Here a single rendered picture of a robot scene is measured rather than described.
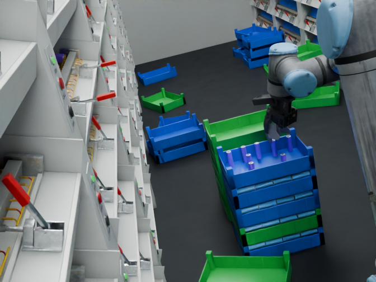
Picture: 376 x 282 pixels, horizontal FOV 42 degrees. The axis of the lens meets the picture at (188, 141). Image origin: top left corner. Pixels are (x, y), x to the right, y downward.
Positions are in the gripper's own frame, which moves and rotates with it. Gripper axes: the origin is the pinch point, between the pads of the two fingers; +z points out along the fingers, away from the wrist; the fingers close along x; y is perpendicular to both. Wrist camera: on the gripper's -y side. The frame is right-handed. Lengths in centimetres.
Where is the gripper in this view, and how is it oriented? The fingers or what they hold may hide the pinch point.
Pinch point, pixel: (273, 137)
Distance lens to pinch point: 183.5
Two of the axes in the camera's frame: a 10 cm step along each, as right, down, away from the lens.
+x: 7.7, -4.0, 4.9
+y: 6.3, 4.2, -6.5
